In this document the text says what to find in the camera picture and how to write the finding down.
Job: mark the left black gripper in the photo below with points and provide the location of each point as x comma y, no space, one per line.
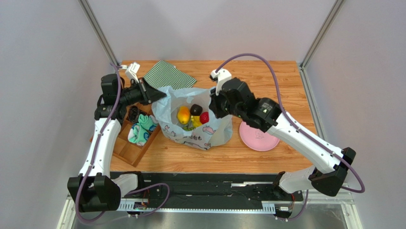
148,94

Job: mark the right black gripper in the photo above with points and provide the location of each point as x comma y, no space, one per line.
219,103

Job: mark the pink plate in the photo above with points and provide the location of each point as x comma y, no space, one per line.
256,139

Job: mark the dark avocado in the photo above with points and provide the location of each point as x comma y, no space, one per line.
196,110

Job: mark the teal white socks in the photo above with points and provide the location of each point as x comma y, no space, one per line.
140,132

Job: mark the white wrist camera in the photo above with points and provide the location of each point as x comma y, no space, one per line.
131,72
220,77

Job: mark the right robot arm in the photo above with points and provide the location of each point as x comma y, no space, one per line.
330,164

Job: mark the green grapes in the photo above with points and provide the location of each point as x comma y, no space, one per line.
188,127

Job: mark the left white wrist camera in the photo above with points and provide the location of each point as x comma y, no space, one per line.
131,72

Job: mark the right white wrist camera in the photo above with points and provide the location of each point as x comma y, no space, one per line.
220,77

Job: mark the red peach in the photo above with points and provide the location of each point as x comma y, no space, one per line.
204,118

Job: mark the light blue plastic bag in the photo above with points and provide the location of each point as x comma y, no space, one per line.
214,133

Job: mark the green striped cloth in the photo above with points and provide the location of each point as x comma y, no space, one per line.
164,74

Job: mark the yellow banana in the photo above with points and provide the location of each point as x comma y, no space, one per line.
195,120

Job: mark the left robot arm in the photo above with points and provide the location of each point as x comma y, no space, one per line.
93,189

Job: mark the yellow mango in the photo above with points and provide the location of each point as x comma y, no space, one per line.
183,115

